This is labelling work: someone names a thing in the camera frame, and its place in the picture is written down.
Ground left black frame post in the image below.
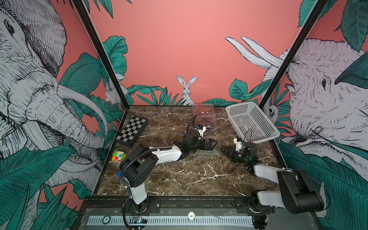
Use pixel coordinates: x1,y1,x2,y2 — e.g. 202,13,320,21
72,0,130,110

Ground black frame post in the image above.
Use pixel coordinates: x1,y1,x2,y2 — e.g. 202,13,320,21
258,0,328,109
72,0,130,110

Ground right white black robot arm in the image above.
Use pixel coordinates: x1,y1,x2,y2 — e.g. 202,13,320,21
220,147,325,214

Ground right black frame post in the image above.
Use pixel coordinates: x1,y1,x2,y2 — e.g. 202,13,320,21
258,0,328,109

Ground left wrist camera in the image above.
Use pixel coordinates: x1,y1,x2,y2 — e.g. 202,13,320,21
183,125,207,146

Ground black front mounting rail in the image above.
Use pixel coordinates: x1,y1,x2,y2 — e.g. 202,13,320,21
79,195,305,215

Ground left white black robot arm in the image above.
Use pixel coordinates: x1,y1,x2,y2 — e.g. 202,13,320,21
119,137,218,206

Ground white plastic perforated basket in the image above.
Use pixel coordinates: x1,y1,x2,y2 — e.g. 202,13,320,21
225,102,280,144

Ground red grape bunch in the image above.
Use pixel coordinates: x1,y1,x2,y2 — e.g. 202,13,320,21
195,105,213,115

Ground black white checkerboard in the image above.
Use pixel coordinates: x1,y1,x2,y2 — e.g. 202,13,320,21
116,117,149,147

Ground clear plastic clamshell container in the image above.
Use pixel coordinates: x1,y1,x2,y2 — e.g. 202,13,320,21
192,103,215,117

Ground white slotted cable duct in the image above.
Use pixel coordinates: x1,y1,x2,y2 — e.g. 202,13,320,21
87,216,253,227

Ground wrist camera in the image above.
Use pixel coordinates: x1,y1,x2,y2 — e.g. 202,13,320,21
183,125,207,146
233,138,258,158

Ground colourful rubik cube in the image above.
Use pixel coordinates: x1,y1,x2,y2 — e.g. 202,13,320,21
112,151,127,163

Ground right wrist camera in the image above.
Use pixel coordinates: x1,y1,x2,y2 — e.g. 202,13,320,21
233,138,258,158

